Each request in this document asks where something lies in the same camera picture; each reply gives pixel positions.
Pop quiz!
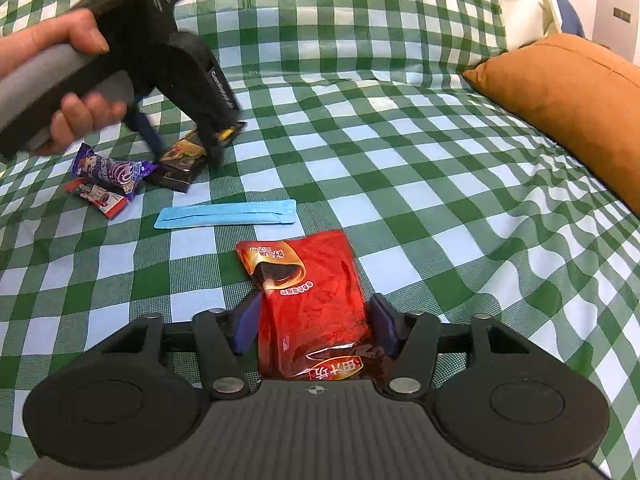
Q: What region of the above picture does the red and white snack packet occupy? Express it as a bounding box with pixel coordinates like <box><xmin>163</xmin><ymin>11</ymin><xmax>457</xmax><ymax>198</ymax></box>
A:
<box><xmin>65</xmin><ymin>180</ymin><xmax>131</xmax><ymax>220</ymax></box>

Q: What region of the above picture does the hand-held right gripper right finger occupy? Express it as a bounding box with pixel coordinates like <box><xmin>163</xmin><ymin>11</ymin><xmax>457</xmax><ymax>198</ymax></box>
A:
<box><xmin>369</xmin><ymin>292</ymin><xmax>531</xmax><ymax>401</ymax></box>

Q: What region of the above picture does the person's left hand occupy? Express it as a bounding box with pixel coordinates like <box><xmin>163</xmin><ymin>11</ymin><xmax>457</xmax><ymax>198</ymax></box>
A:
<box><xmin>0</xmin><ymin>10</ymin><xmax>128</xmax><ymax>156</ymax></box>

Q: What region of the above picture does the light blue stick packet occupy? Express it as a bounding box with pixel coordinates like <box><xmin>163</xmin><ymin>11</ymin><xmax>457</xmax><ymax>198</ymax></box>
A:
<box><xmin>155</xmin><ymin>198</ymin><xmax>297</xmax><ymax>231</ymax></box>

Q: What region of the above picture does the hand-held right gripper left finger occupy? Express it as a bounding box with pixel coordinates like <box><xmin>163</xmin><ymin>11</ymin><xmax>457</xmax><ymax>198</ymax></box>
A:
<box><xmin>97</xmin><ymin>290</ymin><xmax>263</xmax><ymax>401</ymax></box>

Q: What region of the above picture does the orange cushion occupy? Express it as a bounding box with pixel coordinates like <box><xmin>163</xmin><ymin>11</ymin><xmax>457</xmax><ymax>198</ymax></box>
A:
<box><xmin>462</xmin><ymin>32</ymin><xmax>640</xmax><ymax>221</ymax></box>

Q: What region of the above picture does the purple swirl snack packet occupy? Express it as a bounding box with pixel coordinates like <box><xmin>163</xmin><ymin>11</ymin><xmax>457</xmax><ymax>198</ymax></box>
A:
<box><xmin>71</xmin><ymin>142</ymin><xmax>153</xmax><ymax>201</ymax></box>

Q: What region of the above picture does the red foil pouch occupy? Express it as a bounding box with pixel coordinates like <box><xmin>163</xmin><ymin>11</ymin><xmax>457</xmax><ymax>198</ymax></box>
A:
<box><xmin>235</xmin><ymin>229</ymin><xmax>388</xmax><ymax>386</ymax></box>

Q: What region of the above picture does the white pillow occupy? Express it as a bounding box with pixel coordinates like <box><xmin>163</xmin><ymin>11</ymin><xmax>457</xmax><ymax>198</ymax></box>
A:
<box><xmin>520</xmin><ymin>0</ymin><xmax>566</xmax><ymax>41</ymax></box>

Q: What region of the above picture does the green checked sofa cover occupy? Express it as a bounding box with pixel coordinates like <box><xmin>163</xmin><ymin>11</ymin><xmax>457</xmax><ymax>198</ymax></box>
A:
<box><xmin>0</xmin><ymin>0</ymin><xmax>640</xmax><ymax>466</ymax></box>

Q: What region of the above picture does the dark brown chocolate packet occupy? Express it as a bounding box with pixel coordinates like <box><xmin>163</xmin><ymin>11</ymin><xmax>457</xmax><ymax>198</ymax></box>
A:
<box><xmin>147</xmin><ymin>121</ymin><xmax>248</xmax><ymax>193</ymax></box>

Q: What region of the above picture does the dark blue object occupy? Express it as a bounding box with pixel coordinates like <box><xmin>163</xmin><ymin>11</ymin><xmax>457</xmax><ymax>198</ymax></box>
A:
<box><xmin>552</xmin><ymin>0</ymin><xmax>586</xmax><ymax>38</ymax></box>

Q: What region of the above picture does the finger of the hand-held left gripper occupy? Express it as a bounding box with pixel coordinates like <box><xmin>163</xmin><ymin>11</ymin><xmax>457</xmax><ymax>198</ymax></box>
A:
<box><xmin>192</xmin><ymin>57</ymin><xmax>246</xmax><ymax>166</ymax></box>
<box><xmin>122</xmin><ymin>102</ymin><xmax>166</xmax><ymax>156</ymax></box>

